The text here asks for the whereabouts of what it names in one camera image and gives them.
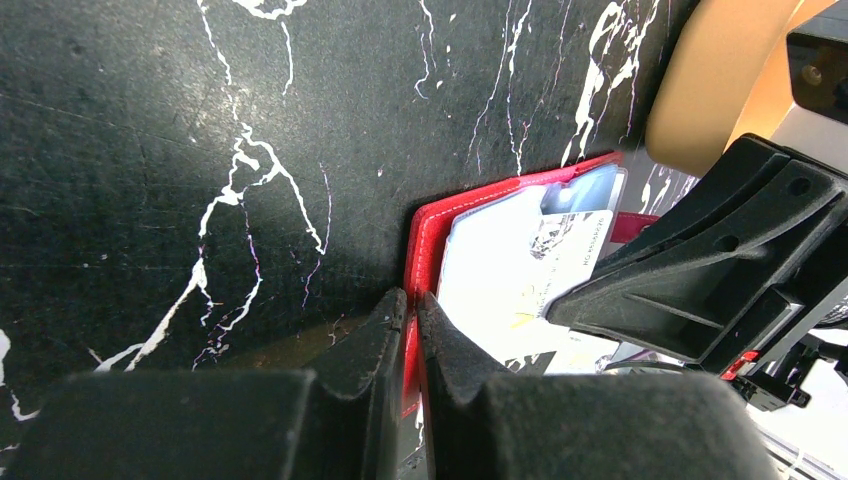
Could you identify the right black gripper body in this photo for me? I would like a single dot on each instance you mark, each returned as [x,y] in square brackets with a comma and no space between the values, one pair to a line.
[817,55]

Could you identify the white VIP credit card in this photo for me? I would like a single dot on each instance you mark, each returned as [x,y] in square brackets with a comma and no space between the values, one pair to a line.
[507,261]

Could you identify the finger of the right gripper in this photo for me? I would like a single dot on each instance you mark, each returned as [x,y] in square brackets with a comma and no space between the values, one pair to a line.
[750,259]

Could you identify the red leather card holder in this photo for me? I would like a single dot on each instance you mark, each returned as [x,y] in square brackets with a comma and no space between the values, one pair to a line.
[430,227]

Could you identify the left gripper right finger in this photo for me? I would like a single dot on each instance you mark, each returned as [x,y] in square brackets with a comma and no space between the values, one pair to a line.
[483,421]

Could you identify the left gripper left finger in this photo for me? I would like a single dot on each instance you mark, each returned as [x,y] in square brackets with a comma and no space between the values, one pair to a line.
[335,418]

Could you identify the tan oval card tray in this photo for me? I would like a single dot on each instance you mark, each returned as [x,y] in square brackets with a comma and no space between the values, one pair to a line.
[728,75]

